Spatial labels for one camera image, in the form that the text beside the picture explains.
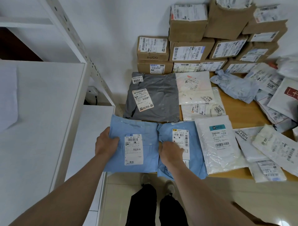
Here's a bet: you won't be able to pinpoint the light blue-grey soft parcel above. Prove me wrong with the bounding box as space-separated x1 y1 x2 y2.
210 69 260 104

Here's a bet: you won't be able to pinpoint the cream mailer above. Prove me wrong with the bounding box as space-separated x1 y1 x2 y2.
175 71 214 105

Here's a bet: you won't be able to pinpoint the wooden table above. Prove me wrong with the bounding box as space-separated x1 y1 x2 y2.
102 70 298 182

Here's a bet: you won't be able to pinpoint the tall brown box double label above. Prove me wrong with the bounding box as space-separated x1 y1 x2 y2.
173 62 201 73

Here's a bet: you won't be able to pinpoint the stack of cardboard boxes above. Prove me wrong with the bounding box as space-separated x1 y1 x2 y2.
169 0 288 63

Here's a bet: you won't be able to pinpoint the smooth light blue mailer package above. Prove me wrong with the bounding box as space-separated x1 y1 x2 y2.
103 114 160 173

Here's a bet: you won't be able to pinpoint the blue plastic mailer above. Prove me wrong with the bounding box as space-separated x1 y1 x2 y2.
157 121 208 180

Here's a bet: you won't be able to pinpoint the pile of white mailers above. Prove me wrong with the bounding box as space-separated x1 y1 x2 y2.
233 56 298 183

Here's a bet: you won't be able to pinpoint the person's left forearm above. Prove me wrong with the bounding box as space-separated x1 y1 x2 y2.
8 153 112 226

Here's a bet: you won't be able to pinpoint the brown box white barcode label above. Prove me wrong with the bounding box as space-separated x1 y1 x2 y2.
242 6 288 35

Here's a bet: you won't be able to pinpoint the white metal shelf rack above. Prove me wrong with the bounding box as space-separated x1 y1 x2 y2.
0 0 117 226

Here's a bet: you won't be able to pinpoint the person's right forearm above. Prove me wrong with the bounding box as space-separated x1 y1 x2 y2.
171 163 259 226

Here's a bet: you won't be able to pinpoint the INS BAHA cardboard box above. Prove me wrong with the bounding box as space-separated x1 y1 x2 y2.
137 60 174 75

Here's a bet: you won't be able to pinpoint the white pouch wide barcode label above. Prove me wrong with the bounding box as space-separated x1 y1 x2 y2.
248 160 287 183

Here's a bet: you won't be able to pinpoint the white mailer teal label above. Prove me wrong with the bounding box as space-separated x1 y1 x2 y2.
194 115 248 175

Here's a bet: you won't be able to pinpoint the white pouch yellow framed label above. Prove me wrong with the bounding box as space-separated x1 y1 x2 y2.
234 127 270 163

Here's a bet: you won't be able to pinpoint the brown box large label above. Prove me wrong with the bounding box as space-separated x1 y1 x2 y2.
137 36 170 61

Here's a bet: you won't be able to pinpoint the person's grey shoe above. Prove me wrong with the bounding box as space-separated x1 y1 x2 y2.
141 173 152 187
165 180 177 195

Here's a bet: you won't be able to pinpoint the person's black trousers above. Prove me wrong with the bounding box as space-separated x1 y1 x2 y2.
125 184 189 226

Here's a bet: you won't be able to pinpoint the grey poly mailer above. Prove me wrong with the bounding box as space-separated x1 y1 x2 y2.
123 71 181 123

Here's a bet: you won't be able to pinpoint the person's right hand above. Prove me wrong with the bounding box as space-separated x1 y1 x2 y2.
158 141 186 168

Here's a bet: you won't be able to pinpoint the person's left hand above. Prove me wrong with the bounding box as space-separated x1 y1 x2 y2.
95 127 120 158

